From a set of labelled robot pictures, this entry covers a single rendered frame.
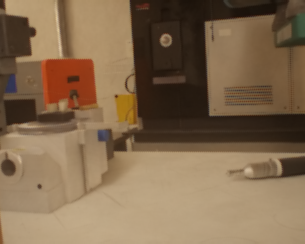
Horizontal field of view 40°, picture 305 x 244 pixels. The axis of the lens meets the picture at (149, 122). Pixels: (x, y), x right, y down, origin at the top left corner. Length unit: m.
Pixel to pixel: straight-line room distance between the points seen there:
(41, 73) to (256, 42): 1.01
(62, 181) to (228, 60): 1.63
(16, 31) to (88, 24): 3.12
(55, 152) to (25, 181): 0.05
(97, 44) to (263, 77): 1.88
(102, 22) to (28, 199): 3.13
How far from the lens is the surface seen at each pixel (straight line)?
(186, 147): 2.13
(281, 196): 0.55
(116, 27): 3.55
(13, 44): 0.55
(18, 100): 1.89
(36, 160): 0.52
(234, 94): 2.11
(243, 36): 2.10
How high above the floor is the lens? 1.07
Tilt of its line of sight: 7 degrees down
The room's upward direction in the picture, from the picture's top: 4 degrees counter-clockwise
